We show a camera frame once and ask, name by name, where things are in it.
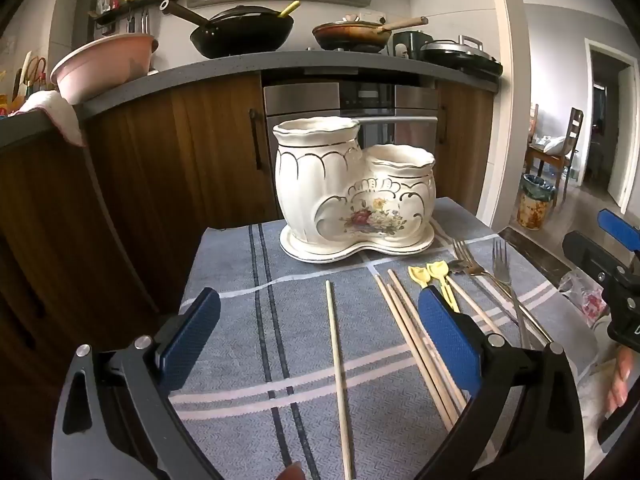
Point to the rear white floral pot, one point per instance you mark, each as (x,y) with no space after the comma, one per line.
(175,160)

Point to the grey kitchen countertop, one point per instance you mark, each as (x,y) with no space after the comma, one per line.
(200,72)

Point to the person's right hand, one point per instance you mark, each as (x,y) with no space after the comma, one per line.
(617,385)

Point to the white towel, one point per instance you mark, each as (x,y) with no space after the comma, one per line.
(55,110)

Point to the black electric griddle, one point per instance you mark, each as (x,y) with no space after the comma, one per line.
(460,55)

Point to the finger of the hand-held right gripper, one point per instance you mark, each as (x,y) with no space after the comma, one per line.
(592,257)
(620,230)

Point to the black wok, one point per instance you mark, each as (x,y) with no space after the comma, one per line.
(240,35)

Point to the person's left hand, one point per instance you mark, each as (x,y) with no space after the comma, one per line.
(292,472)

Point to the white ceramic tray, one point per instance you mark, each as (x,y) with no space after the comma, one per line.
(350,254)

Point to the wooden chair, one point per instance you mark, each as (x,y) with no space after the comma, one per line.
(575,135)

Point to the white bag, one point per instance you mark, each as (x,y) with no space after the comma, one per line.
(550,144)

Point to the pink plastic basin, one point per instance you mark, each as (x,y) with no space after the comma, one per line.
(100,65)

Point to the pale wooden chopstick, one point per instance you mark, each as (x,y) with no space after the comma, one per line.
(340,375)

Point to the silver metal fork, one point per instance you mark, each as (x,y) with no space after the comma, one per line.
(501,260)

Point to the black wall shelf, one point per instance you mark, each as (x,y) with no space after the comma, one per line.
(150,2)

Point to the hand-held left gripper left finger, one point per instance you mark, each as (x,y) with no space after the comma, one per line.
(192,335)

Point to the white floral ceramic utensil holder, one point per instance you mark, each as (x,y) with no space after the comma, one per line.
(310,185)

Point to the clear plastic bag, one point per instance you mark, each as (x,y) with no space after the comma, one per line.
(585,300)

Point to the tan wooden chopstick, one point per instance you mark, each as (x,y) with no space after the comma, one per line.
(420,350)
(411,350)
(475,307)
(407,302)

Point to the trash bin with bag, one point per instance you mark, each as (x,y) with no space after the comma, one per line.
(535,205)

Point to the metal forks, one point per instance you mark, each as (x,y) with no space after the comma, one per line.
(462,257)

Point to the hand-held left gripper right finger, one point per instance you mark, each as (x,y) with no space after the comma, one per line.
(450,340)

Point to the white door frame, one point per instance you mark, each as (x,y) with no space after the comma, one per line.
(590,110)

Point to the yellow-green cooking utensil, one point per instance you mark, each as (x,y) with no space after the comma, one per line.
(289,9)

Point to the grey plaid tablecloth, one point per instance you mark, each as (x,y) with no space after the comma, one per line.
(230,260)

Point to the dark green kitchen appliance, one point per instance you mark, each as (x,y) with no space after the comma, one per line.
(415,42)

